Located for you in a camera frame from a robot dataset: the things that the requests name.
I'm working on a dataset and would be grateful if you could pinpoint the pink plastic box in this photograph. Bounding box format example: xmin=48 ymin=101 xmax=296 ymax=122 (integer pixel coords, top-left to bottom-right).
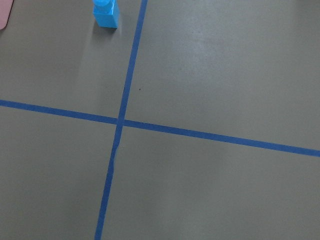
xmin=0 ymin=0 xmax=14 ymax=30

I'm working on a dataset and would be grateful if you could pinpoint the small blue block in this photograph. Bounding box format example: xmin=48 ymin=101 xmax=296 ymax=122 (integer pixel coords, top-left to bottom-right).
xmin=92 ymin=0 xmax=120 ymax=29

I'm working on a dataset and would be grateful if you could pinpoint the brown paper table mat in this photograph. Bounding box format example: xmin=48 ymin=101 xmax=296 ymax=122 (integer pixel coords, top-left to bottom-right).
xmin=0 ymin=0 xmax=320 ymax=240

